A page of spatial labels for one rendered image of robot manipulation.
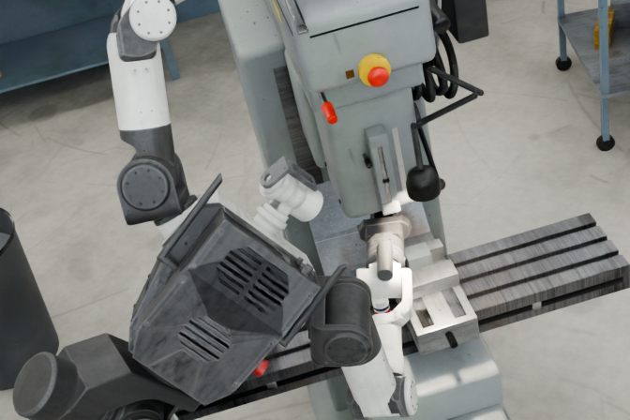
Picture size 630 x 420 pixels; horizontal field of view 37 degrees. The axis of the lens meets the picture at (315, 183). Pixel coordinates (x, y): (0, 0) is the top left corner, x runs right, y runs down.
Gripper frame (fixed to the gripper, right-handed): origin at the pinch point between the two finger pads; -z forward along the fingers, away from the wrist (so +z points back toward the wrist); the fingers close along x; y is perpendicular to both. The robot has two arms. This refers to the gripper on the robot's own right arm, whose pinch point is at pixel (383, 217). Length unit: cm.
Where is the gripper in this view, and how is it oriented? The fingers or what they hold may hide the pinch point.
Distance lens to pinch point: 225.9
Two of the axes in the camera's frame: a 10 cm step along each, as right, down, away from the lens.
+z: -0.5, 6.0, -8.0
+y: 1.9, 7.9, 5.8
